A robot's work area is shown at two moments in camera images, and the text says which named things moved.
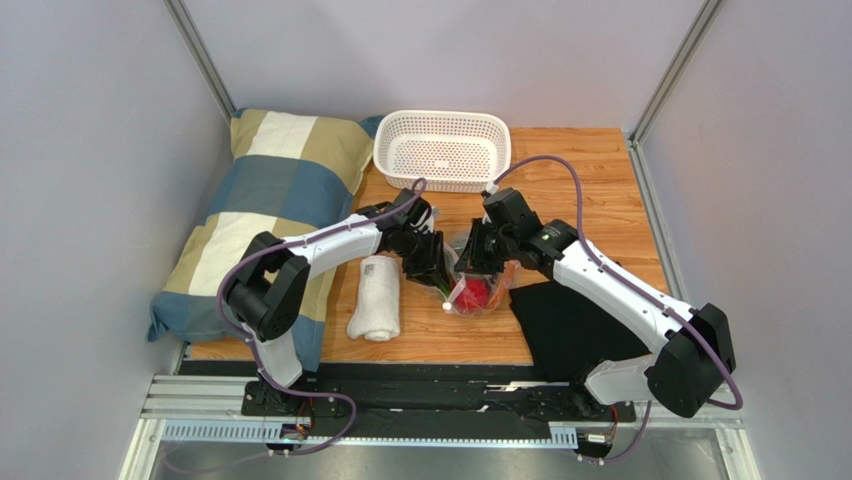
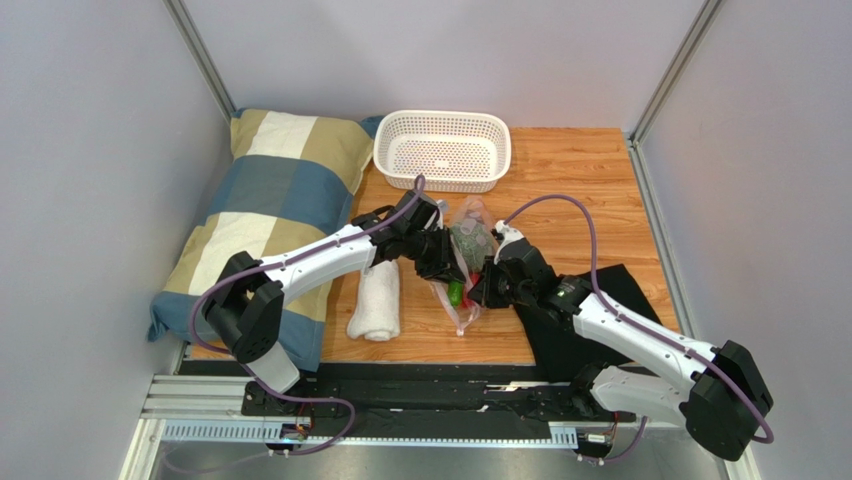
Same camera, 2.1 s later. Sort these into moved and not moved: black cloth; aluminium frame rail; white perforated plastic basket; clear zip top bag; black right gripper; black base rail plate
Moved: black right gripper; clear zip top bag
Not moved: black cloth; black base rail plate; white perforated plastic basket; aluminium frame rail
